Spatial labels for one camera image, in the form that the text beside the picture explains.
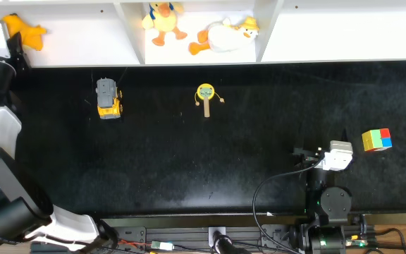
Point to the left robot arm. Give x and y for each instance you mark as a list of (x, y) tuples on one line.
[(2, 127)]

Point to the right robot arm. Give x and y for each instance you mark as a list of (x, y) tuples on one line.
[(335, 202)]

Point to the mounting rail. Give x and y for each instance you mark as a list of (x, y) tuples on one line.
[(189, 238)]

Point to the many-coloured puzzle cube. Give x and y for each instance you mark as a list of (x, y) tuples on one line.
[(375, 139)]

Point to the yellow rubber duck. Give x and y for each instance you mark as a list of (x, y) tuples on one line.
[(26, 33)]

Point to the white shelf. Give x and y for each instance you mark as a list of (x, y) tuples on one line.
[(83, 42)]

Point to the yellow wooden rattle drum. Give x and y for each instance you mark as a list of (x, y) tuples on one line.
[(206, 91)]

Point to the white plush duck yellow hat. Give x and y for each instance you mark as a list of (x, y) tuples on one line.
[(226, 37)]

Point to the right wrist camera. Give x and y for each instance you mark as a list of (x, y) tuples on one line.
[(338, 157)]

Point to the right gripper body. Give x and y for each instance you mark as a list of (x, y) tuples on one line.
[(307, 153)]

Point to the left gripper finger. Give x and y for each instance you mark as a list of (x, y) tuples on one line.
[(19, 53)]

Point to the grey and yellow toy truck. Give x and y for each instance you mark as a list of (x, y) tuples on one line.
[(107, 93)]

